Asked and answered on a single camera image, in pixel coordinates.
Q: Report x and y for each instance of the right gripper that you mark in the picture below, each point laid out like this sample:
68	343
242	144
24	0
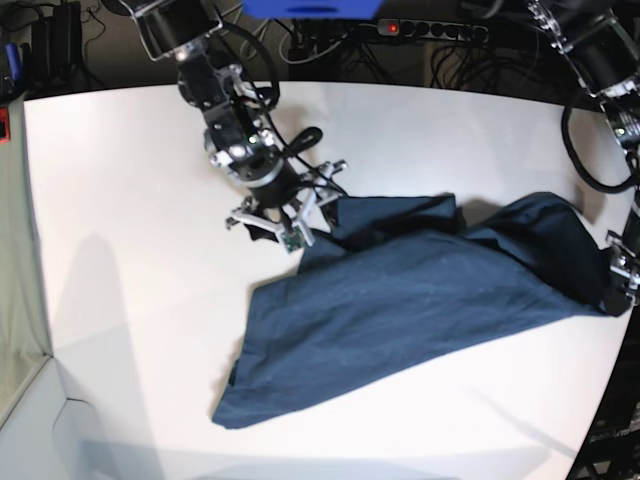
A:
285	203

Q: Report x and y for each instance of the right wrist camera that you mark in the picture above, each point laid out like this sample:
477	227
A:
296	238

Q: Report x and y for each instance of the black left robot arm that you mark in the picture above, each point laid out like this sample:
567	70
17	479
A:
605	60

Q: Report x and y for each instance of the red box object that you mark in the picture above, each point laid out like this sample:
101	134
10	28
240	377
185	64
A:
5	135

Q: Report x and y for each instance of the black power strip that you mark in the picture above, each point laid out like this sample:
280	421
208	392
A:
422	29

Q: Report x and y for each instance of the dark blue t-shirt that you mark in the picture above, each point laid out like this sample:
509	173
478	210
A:
403	281

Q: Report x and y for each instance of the blue plastic bin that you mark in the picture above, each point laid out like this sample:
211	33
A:
312	9

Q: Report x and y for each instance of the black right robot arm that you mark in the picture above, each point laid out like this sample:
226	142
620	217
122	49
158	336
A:
240	138

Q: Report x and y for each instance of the grey-green fabric curtain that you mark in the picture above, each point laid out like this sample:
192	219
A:
25	338

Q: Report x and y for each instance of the blue cylinder object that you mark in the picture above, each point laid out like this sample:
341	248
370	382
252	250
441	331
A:
14	60

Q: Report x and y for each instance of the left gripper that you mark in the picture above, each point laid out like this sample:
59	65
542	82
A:
624	267

